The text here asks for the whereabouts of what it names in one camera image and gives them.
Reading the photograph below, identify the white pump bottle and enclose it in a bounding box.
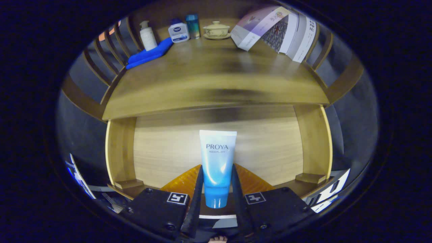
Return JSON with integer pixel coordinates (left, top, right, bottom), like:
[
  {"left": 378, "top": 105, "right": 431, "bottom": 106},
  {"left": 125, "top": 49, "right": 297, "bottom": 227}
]
[{"left": 139, "top": 20, "right": 158, "bottom": 52}]

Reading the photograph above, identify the white black striped panel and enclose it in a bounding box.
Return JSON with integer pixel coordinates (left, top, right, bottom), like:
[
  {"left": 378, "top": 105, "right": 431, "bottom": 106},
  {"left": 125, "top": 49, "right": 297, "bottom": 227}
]
[{"left": 310, "top": 169, "right": 351, "bottom": 213}]

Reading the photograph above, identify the blue folded cloth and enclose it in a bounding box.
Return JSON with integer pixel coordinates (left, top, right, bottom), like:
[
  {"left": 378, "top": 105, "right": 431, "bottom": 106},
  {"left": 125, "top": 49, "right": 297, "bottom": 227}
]
[{"left": 126, "top": 37, "right": 174, "bottom": 70}]

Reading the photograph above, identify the brown wooden drawer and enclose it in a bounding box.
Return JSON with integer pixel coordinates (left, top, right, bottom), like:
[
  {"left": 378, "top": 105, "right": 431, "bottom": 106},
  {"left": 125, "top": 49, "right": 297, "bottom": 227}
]
[{"left": 105, "top": 105, "right": 334, "bottom": 220}]

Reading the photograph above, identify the beige lidded teacup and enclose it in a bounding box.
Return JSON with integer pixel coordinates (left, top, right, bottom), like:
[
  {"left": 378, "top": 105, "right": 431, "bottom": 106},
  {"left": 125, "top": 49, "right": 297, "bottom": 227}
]
[{"left": 202, "top": 21, "right": 232, "bottom": 40}]

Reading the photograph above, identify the white book with printed spine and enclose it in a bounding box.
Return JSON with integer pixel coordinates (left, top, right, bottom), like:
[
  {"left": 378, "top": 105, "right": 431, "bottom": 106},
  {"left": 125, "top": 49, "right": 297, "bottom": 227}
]
[{"left": 292, "top": 13, "right": 318, "bottom": 63}]

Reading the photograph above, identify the wooden countertop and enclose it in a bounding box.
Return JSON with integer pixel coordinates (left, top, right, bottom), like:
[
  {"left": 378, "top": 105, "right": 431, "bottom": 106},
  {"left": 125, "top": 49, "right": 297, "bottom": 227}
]
[{"left": 102, "top": 35, "right": 329, "bottom": 121}]

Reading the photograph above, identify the plain white book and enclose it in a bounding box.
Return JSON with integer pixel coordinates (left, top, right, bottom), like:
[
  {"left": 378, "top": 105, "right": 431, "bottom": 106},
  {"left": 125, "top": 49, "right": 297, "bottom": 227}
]
[{"left": 279, "top": 13, "right": 299, "bottom": 55}]

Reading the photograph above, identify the brown wooden cabinet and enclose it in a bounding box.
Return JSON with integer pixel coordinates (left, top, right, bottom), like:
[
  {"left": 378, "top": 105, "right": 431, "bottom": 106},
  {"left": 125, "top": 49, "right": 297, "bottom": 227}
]
[{"left": 61, "top": 0, "right": 365, "bottom": 122}]

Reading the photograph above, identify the blue white cosmetic tube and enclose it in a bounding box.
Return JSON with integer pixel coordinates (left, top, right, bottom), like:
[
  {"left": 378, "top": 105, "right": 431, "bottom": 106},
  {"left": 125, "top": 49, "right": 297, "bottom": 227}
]
[{"left": 199, "top": 130, "right": 237, "bottom": 209}]

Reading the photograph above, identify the white blue equipment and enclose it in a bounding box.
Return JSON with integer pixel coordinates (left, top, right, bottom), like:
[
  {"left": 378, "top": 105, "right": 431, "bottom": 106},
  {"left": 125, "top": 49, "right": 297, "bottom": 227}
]
[{"left": 66, "top": 154, "right": 97, "bottom": 199}]

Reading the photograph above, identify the teal slim bottle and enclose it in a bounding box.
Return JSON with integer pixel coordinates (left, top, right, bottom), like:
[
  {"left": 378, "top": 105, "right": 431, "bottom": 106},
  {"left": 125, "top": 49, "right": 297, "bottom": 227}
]
[{"left": 185, "top": 13, "right": 201, "bottom": 39}]

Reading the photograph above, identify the dark patterned book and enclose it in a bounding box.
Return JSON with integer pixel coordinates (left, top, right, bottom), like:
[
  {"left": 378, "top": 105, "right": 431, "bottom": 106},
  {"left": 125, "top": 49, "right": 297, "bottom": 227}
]
[{"left": 260, "top": 15, "right": 290, "bottom": 53}]

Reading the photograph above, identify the pink purple book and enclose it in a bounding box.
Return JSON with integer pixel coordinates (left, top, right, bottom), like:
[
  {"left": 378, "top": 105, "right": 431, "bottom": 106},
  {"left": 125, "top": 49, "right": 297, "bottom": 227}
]
[{"left": 231, "top": 6, "right": 291, "bottom": 52}]

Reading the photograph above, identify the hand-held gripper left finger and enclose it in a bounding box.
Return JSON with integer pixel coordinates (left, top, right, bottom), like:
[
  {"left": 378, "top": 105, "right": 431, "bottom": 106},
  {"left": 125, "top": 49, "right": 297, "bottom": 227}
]
[{"left": 120, "top": 164, "right": 205, "bottom": 240}]

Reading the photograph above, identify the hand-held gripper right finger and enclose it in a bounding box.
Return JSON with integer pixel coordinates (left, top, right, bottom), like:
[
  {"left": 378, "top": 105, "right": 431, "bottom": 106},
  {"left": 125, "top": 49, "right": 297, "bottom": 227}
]
[{"left": 231, "top": 163, "right": 313, "bottom": 238}]

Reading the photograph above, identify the white blue-capped lotion bottle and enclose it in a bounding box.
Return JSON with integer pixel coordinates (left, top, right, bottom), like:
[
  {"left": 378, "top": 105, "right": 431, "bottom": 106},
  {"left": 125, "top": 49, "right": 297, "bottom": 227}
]
[{"left": 168, "top": 18, "right": 190, "bottom": 44}]

